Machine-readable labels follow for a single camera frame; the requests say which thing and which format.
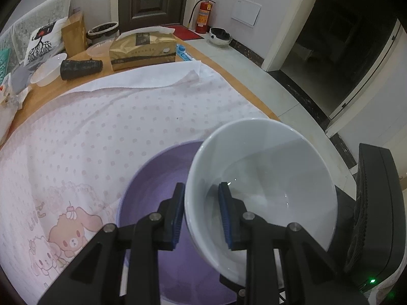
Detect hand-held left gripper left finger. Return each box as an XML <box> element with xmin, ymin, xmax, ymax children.
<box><xmin>36</xmin><ymin>182</ymin><xmax>186</xmax><ymax>305</ymax></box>

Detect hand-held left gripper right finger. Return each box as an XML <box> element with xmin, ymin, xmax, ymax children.
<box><xmin>217</xmin><ymin>182</ymin><xmax>342</xmax><ymax>305</ymax></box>

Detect purple plate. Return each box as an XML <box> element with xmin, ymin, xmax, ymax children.
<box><xmin>118</xmin><ymin>140</ymin><xmax>249</xmax><ymax>305</ymax></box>

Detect pink dotted tablecloth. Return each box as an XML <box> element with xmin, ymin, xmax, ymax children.
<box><xmin>0</xmin><ymin>60</ymin><xmax>282</xmax><ymax>305</ymax></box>

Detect blue packet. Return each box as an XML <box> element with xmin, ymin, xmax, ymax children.
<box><xmin>176</xmin><ymin>45</ymin><xmax>195</xmax><ymax>62</ymax></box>

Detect gold tissue box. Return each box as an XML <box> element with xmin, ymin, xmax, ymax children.
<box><xmin>109</xmin><ymin>27</ymin><xmax>177</xmax><ymax>71</ymax></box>

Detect black textured pouch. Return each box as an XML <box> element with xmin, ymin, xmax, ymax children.
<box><xmin>60</xmin><ymin>59</ymin><xmax>104</xmax><ymax>81</ymax></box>

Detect white and black helmet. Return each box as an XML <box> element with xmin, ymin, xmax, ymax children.
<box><xmin>209</xmin><ymin>27</ymin><xmax>232</xmax><ymax>45</ymax></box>

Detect red door mat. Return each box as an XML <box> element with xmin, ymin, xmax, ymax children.
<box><xmin>165</xmin><ymin>24</ymin><xmax>205</xmax><ymax>41</ymax></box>

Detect clear plastic lid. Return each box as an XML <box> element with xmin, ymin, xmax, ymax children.
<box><xmin>86</xmin><ymin>41</ymin><xmax>115</xmax><ymax>58</ymax></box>

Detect white plastic bowl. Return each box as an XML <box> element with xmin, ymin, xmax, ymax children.
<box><xmin>30</xmin><ymin>53</ymin><xmax>68</xmax><ymax>86</ymax></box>

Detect white plastic bag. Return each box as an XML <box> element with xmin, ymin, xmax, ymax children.
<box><xmin>0</xmin><ymin>73</ymin><xmax>31</xmax><ymax>143</ymax></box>

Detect red fire extinguisher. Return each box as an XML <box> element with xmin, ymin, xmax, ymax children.
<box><xmin>195</xmin><ymin>0</ymin><xmax>217</xmax><ymax>34</ymax></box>

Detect brown paper bag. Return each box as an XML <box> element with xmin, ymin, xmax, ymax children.
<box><xmin>61</xmin><ymin>12</ymin><xmax>89</xmax><ymax>53</ymax></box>

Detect dark brown door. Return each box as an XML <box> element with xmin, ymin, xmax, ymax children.
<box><xmin>118</xmin><ymin>0</ymin><xmax>191</xmax><ymax>34</ymax></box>

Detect white pillow with tree roots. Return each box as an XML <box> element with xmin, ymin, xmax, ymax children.
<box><xmin>25</xmin><ymin>17</ymin><xmax>69</xmax><ymax>64</ymax></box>

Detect teal patterned pillow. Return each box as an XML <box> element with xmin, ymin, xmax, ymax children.
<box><xmin>0</xmin><ymin>48</ymin><xmax>16</xmax><ymax>75</ymax></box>

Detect grey sofa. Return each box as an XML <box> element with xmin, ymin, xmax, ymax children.
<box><xmin>0</xmin><ymin>0</ymin><xmax>75</xmax><ymax>89</ymax></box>

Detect white wall panel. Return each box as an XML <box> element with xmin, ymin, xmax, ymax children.
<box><xmin>231</xmin><ymin>0</ymin><xmax>262</xmax><ymax>27</ymax></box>

